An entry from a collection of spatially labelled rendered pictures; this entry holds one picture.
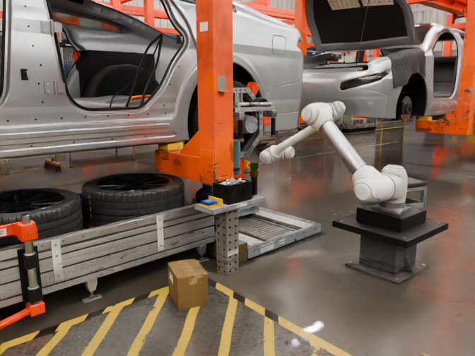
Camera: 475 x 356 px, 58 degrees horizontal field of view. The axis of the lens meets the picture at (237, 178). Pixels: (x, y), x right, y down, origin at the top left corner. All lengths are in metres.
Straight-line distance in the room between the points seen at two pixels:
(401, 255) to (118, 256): 1.65
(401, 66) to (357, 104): 0.69
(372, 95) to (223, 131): 3.10
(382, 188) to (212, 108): 1.09
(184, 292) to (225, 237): 0.47
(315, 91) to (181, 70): 2.87
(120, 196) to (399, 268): 1.72
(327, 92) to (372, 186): 3.21
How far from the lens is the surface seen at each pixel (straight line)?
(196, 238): 2.76
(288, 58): 3.87
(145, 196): 2.62
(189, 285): 2.25
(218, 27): 2.64
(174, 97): 3.08
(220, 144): 2.64
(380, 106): 5.51
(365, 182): 2.50
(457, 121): 6.24
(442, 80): 10.20
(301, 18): 7.62
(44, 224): 2.38
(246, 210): 3.52
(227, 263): 2.62
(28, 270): 2.26
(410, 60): 5.80
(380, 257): 2.77
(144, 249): 2.55
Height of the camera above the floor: 1.11
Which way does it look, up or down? 12 degrees down
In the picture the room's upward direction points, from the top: straight up
